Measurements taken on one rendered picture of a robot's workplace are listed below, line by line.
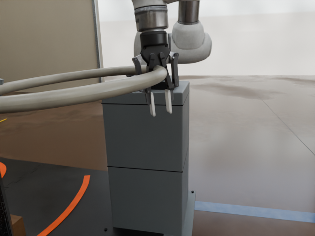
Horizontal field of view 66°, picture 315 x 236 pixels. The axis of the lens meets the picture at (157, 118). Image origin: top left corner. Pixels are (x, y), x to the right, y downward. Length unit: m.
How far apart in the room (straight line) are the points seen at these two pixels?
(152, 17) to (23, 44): 6.12
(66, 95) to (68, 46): 5.62
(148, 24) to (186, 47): 0.59
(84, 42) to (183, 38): 4.73
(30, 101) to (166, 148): 0.85
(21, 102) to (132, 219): 1.13
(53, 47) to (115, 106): 5.12
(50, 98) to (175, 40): 0.89
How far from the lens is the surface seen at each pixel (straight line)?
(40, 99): 0.44
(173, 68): 0.72
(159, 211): 1.40
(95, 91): 0.44
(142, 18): 0.68
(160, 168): 1.26
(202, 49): 1.26
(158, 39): 0.67
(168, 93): 0.71
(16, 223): 1.58
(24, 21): 6.66
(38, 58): 6.51
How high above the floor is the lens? 1.00
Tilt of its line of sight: 16 degrees down
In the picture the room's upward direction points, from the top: 1 degrees counter-clockwise
